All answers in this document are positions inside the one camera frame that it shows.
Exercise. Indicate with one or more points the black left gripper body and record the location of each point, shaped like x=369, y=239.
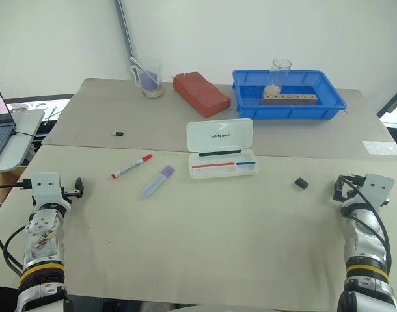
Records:
x=68, y=192

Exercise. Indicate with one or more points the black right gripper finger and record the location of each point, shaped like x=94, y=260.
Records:
x=337, y=182
x=337, y=197

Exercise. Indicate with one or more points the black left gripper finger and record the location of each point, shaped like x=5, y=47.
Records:
x=79, y=182
x=80, y=194

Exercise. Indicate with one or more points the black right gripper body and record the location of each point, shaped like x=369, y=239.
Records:
x=352, y=185

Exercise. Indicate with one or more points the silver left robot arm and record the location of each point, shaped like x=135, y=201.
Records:
x=42, y=240

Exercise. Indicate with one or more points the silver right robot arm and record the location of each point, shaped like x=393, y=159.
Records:
x=364, y=247

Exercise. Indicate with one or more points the white open pencil case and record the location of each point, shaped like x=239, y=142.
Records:
x=222, y=149

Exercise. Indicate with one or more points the small black eraser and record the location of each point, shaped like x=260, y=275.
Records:
x=301, y=183

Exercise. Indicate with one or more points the clear tape strip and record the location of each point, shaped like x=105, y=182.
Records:
x=379, y=148

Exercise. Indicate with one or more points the red capped white marker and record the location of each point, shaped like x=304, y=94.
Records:
x=131, y=166

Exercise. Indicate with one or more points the white laptop stand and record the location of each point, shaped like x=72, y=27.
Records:
x=18, y=139

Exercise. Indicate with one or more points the purple capped highlighter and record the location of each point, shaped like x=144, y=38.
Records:
x=157, y=182

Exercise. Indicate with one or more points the grey cardboard sheet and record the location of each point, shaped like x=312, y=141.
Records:
x=153, y=123

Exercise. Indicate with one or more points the wooden block with holes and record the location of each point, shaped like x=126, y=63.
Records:
x=289, y=99

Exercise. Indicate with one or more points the blue plastic bin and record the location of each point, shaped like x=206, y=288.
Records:
x=283, y=97

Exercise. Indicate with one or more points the clear glass cup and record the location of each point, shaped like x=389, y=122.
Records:
x=278, y=78

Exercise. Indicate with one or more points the black pen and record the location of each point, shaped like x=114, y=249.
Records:
x=219, y=153

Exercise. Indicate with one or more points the purple object in beaker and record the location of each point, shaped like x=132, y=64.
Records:
x=148, y=81

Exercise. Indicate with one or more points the clear plastic measuring beaker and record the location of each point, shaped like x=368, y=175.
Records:
x=150, y=81

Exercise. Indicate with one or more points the beige cardboard sheet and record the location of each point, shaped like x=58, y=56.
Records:
x=198, y=234

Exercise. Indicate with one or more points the red brick shaped pouch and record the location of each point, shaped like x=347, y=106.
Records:
x=200, y=94

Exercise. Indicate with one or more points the silver metal pole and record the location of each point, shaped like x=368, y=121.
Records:
x=125, y=31

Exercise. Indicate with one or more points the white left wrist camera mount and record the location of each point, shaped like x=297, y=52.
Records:
x=45, y=190

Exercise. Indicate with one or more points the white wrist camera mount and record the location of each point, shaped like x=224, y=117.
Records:
x=45, y=190
x=377, y=190

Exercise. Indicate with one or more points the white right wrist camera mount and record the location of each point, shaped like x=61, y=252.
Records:
x=377, y=190

